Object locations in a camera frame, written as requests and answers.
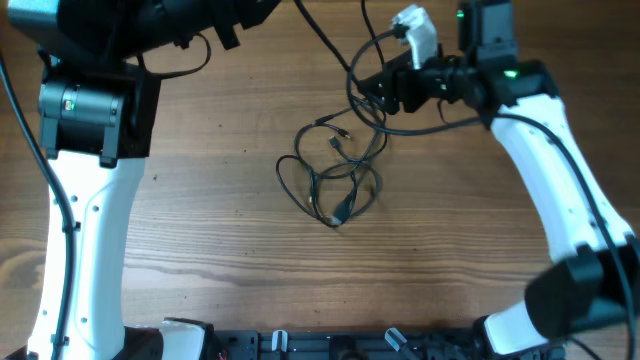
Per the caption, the black cable bundle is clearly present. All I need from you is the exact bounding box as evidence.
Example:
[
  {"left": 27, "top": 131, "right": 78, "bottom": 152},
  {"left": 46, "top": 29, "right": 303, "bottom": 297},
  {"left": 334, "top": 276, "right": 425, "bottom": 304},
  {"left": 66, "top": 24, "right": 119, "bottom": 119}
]
[{"left": 274, "top": 97, "right": 390, "bottom": 229}]

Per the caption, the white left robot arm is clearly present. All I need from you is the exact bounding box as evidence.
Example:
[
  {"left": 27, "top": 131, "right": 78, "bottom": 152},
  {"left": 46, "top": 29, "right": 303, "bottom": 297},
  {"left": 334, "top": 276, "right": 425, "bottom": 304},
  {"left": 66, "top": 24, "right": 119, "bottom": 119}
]
[{"left": 7, "top": 0, "right": 275, "bottom": 359}]

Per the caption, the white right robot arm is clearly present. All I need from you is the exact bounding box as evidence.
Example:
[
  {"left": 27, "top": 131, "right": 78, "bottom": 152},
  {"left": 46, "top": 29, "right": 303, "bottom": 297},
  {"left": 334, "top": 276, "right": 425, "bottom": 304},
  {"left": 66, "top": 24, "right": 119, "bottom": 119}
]
[{"left": 346, "top": 1, "right": 639, "bottom": 359}]

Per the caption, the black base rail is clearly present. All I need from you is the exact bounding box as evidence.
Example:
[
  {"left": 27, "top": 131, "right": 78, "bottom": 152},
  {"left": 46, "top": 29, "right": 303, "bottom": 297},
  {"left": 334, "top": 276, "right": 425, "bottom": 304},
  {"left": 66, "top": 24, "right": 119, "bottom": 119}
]
[{"left": 216, "top": 328, "right": 497, "bottom": 360}]

